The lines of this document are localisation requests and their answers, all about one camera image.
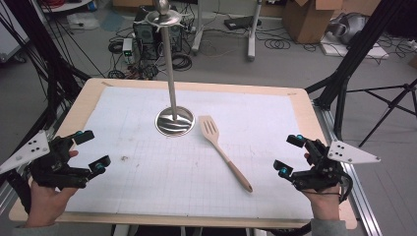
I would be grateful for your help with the aluminium rail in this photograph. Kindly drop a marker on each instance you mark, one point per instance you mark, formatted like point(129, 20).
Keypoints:
point(360, 196)
point(6, 193)

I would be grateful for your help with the large cardboard box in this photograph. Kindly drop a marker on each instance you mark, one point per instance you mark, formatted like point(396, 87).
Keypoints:
point(308, 21)

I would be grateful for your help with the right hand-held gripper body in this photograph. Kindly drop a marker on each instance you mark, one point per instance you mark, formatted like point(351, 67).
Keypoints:
point(323, 175)

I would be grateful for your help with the black flat box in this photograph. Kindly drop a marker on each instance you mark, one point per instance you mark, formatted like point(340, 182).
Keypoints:
point(241, 22)

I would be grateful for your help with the silver grey bag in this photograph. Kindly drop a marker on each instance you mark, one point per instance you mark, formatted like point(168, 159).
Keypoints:
point(349, 28)

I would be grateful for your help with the person's left hand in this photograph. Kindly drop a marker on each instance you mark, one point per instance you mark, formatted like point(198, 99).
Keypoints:
point(46, 206)

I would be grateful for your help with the white round table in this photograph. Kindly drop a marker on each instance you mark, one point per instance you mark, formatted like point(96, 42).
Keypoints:
point(62, 5)

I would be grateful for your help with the white grid mat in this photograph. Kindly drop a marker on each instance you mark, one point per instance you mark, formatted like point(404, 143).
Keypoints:
point(170, 183)

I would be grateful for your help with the clear plastic bag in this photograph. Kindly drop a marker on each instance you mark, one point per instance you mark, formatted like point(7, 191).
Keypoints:
point(82, 21)

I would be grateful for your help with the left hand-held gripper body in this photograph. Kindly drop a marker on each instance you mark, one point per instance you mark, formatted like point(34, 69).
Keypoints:
point(55, 170)

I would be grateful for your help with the black computer tower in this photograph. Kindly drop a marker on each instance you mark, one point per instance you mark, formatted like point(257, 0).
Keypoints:
point(149, 36)

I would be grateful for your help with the white flat board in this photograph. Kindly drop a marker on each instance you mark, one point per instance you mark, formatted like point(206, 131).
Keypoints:
point(377, 51)

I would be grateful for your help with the steel stand with round base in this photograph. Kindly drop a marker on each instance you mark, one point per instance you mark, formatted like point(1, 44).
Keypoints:
point(174, 126)

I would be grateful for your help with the wooden slotted spatula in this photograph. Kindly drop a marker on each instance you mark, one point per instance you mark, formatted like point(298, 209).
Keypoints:
point(209, 129)

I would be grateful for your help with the white box with green light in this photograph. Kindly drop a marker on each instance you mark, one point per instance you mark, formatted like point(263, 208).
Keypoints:
point(127, 49)

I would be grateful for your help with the black tripod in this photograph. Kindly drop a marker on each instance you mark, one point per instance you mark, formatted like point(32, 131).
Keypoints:
point(390, 105)

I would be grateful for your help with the person's right hand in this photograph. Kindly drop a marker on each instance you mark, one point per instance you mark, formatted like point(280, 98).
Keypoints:
point(324, 205)

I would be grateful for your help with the white stand leg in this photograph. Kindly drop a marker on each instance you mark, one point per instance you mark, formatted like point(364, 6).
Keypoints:
point(251, 39)
point(198, 36)

